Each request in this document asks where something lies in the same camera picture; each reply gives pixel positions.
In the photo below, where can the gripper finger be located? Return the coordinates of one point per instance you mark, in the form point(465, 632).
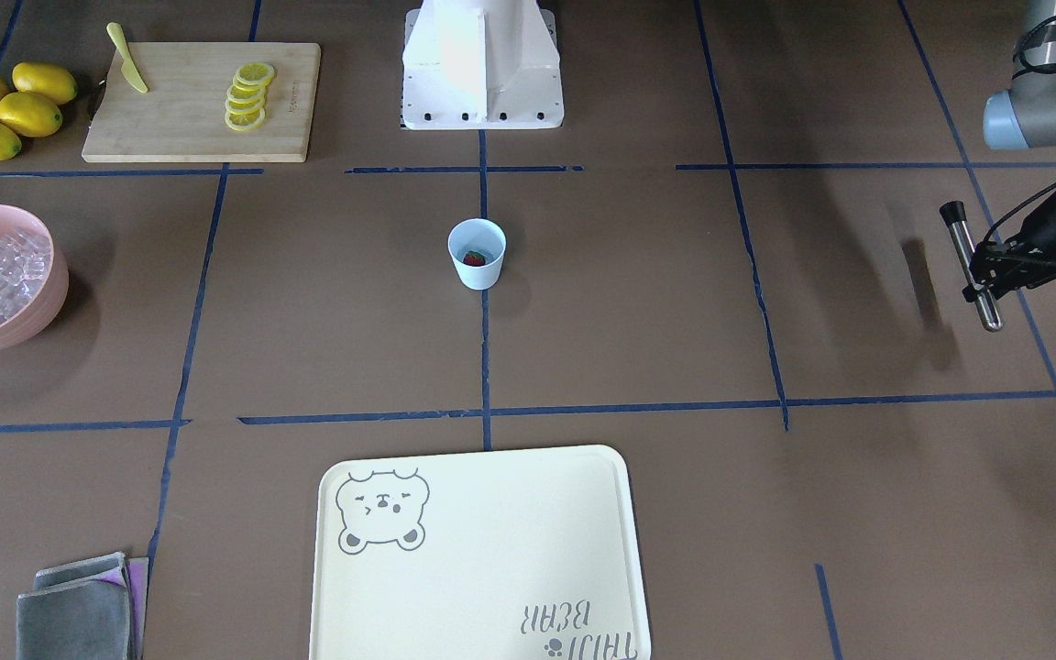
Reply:
point(997, 285)
point(991, 257)

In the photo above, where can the red strawberry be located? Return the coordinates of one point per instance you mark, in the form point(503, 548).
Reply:
point(475, 259)

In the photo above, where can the light blue plastic cup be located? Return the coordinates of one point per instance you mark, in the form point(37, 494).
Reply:
point(477, 247)

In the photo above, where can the cream bear tray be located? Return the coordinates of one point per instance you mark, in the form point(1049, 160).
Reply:
point(514, 554)

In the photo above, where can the lemon slices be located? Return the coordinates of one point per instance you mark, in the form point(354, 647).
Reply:
point(245, 103)

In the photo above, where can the wooden cutting board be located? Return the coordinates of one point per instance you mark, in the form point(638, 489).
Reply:
point(181, 118)

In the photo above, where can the yellow plastic knife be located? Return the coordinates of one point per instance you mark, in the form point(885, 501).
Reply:
point(128, 67)

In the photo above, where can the grey folded cloth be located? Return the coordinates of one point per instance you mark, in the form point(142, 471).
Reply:
point(88, 609)

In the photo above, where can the white pillar mount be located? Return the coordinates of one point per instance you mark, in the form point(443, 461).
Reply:
point(481, 65)

